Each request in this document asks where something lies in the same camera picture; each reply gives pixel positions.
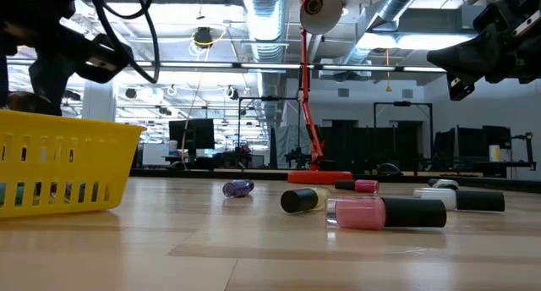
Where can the black computer monitor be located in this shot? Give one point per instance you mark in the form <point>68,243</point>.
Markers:
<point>192,134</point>

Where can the white roll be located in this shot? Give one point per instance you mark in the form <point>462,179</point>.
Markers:
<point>495,153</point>

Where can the white building column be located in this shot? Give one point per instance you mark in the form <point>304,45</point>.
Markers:
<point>99,100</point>

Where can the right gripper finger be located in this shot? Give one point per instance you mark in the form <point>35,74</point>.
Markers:
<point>473,54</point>

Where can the red desk lamp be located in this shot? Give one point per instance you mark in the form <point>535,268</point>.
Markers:
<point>320,177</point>

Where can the black overhead camera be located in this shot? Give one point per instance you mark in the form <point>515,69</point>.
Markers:
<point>203,36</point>

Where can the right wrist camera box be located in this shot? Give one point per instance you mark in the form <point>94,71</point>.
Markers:
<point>460,90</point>

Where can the grey nail polish bottle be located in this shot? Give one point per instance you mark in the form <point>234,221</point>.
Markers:
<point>446,183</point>

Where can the grey tarp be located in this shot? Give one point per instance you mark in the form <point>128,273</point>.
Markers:
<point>291,143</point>

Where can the yellow plastic basket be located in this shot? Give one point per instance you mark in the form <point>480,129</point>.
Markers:
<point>63,130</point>

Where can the pale yellow nail polish bottle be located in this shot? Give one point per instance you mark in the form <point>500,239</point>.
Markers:
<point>300,200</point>

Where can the black frame stand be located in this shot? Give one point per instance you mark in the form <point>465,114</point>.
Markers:
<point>401,103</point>
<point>270,98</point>

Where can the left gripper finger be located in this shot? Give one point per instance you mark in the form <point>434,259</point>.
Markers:
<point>48,84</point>

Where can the black partition wall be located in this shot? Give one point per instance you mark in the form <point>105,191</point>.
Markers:
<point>359,147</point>

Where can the white nail polish bottle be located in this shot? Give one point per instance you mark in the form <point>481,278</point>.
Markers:
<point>435,198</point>

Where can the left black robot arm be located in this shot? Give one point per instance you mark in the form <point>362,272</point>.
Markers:
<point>25,3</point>

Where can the black equipment bench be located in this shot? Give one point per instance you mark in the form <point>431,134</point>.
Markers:
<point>469,143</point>

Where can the purple glitter nail polish bottle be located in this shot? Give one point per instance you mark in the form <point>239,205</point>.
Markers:
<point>236,188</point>

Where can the hot pink nail polish bottle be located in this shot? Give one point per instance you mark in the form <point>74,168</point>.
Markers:
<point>365,186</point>

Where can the large light pink nail polish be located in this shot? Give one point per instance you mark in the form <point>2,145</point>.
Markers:
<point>359,212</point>

